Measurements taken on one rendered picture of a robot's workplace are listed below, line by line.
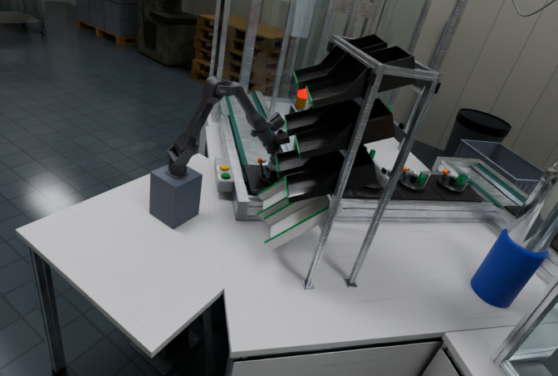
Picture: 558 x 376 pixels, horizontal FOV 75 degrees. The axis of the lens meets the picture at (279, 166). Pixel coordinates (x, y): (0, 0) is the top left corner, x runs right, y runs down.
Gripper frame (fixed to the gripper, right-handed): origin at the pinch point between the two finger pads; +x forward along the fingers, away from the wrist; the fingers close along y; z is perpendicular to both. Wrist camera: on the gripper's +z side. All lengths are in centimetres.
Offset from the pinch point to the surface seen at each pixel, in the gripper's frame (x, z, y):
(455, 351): 46, 22, -82
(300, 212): -0.9, -0.9, -38.7
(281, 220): 0.1, -8.4, -36.7
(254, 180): 2.6, -14.6, -2.1
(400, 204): 46, 38, -17
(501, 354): 48, 33, -88
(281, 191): -0.3, -4.4, -22.2
